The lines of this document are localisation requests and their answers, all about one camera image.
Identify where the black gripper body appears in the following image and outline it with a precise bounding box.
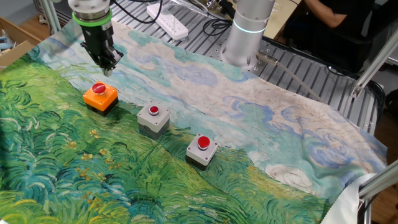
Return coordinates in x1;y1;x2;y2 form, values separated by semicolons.
81;24;114;60

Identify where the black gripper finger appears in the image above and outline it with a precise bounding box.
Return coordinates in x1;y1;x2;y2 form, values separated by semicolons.
104;49;124;77
80;42;107;77

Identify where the orange box red mushroom button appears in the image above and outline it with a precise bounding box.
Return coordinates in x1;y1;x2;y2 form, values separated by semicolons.
82;82;119;118

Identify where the grey box small red button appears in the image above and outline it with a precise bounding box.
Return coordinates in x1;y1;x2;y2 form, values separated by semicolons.
137;101;171;140

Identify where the white black-based box red button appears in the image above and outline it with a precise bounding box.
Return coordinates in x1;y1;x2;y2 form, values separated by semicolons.
185;133;219;172

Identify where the person forearm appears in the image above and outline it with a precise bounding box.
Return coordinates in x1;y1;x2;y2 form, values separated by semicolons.
303;0;348;29

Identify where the white power strip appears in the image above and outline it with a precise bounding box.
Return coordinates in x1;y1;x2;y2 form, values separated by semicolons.
146;2;190;41

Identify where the cardboard box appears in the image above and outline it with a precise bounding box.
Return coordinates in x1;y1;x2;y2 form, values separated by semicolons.
0;17;43;72

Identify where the black plug block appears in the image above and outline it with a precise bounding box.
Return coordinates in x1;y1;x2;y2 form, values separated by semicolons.
217;0;236;19

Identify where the painted landscape tablecloth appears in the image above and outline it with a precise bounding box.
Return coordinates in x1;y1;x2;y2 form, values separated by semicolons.
0;0;389;224

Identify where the beige wooden board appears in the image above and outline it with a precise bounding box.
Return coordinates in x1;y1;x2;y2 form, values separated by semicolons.
264;0;302;40

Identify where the black office chair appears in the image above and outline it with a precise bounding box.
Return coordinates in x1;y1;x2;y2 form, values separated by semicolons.
310;27;374;74

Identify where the person black shirt torso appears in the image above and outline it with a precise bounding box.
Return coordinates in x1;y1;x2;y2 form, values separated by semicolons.
317;0;374;35

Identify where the black camera cable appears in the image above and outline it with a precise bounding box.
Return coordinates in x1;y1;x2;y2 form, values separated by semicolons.
110;0;165;25

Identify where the aluminium frame post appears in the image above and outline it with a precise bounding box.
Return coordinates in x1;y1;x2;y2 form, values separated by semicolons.
39;0;62;35

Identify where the black coiled cable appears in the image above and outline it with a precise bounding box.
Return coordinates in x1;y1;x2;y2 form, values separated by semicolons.
201;17;233;37

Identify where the grey robot hose cable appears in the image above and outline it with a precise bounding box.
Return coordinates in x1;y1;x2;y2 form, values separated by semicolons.
256;51;324;103

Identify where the slanted aluminium frame profile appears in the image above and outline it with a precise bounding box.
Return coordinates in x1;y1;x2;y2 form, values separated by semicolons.
350;29;398;99

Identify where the thick black cable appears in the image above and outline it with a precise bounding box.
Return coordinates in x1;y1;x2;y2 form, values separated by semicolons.
326;65;386;125

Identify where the aluminium frame profile with post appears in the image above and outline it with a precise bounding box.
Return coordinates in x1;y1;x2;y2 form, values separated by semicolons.
357;160;398;224

